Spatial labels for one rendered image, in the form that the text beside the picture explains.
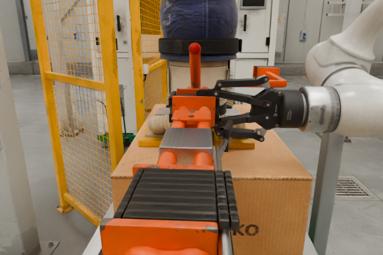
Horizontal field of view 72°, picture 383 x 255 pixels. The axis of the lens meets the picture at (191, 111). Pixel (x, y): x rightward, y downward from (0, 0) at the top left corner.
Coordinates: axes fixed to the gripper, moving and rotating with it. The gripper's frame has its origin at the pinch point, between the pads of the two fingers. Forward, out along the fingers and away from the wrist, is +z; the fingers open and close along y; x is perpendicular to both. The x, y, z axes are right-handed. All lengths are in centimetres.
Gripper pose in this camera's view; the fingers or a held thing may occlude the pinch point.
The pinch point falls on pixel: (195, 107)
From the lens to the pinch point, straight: 53.3
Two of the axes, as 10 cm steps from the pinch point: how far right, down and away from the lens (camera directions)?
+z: -10.0, -0.1, 0.6
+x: 0.6, -2.7, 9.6
